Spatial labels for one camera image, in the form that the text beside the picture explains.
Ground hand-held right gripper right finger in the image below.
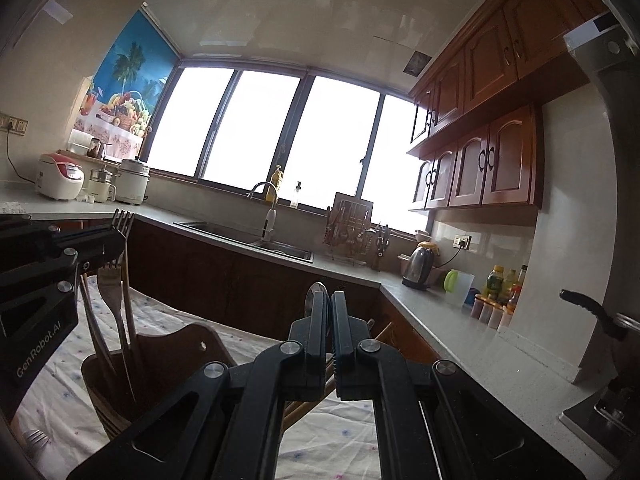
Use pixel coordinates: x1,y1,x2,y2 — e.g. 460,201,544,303
330,291,587,480

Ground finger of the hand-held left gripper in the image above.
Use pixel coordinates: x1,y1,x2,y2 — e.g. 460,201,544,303
0,249,109,302
0,212,127,265

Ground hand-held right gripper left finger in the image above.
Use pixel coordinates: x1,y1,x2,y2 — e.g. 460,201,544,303
65,304,332,480

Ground metal spoon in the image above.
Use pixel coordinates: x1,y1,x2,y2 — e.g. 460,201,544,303
305,282,329,318

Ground wooden utensil holder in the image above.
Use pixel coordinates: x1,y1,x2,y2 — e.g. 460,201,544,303
80,322,396,441

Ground white flower-print tablecloth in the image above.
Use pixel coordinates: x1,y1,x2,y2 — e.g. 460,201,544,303
10,275,431,480

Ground glass blender jug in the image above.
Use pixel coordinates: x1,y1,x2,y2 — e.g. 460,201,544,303
87,165,118,204

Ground white round electric cooker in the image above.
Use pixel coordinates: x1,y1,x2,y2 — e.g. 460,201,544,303
116,157,151,206

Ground white and red rice cooker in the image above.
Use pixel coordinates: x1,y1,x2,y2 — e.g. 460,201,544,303
36,152,85,202

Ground shiny metal utensil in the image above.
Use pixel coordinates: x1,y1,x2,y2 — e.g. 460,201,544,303
20,427,53,461

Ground metal dish rack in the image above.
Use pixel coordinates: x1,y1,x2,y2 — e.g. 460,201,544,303
322,192,396,271

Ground stainless steel electric kettle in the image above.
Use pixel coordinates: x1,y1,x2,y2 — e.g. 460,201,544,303
401,241,436,291

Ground stainless steel sink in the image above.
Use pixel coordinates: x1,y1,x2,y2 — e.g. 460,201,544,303
173,220,315,264

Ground chrome kitchen faucet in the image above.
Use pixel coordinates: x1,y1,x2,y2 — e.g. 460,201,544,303
247,181,279,242

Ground wooden cutting board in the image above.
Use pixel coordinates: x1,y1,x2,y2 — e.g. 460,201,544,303
332,191,375,226

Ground red-cap sauce bottle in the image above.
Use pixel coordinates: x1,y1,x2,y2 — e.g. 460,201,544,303
507,265,530,313

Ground kitchen window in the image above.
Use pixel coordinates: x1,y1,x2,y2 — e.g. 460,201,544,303
142,57,436,233

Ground stainless steel stove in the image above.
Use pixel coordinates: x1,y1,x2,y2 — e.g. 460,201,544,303
560,375,636,466

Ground square ceiling vent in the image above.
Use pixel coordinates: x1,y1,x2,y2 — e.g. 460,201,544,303
402,51,430,77

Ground stainless steel range hood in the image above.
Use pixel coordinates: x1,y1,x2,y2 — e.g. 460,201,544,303
562,25,640,321

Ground black-handled kitchen scissors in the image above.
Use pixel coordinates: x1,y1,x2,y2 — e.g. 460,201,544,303
370,222,393,271

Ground black power cable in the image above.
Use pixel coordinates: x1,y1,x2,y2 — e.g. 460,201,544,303
5,130,38,183

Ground black kettle cable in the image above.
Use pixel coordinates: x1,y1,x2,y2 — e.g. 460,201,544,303
434,247,463,273

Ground tropical fruit wall poster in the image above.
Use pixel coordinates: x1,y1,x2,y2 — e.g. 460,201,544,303
70,10,181,161

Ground brown wooden wall cabinet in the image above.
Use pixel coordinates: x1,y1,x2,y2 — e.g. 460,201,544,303
407,0,608,146
407,102,546,213

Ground black pan handle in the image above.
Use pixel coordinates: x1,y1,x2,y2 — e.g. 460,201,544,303
559,289,628,341

